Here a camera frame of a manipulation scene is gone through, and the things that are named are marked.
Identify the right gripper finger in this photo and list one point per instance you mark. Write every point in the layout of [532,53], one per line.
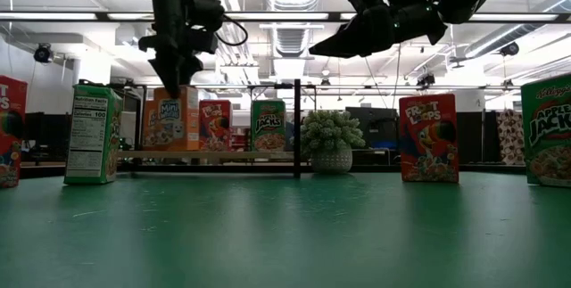
[357,38]

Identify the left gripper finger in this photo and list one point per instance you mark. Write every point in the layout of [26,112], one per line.
[176,71]

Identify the red Froot Loops cereal box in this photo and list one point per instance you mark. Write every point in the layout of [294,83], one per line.
[11,114]
[215,127]
[428,141]

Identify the green Apple Jacks cereal box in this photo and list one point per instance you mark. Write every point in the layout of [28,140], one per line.
[267,125]
[548,132]
[89,136]

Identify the black overhead light beam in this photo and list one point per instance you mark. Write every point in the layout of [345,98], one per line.
[100,16]

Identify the black background monitor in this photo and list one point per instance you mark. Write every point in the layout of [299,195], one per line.
[370,123]

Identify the black ceiling spotlight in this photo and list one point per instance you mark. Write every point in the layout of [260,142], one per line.
[43,54]
[509,49]

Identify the pale green potted plant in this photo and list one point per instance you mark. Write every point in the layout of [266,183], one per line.
[332,136]

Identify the black partition panel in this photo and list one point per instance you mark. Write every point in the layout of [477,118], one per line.
[473,136]

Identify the floral patterned curtain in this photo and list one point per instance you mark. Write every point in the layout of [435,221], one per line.
[510,136]

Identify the green table mat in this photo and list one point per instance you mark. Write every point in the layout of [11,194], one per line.
[312,234]

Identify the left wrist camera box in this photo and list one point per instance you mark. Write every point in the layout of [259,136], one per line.
[207,11]

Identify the silver ceiling air duct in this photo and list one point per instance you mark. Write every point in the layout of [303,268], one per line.
[290,40]

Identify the thin black shelf frame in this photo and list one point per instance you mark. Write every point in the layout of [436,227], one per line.
[297,136]

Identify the black aluminium rig frame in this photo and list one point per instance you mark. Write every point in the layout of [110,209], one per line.
[383,168]

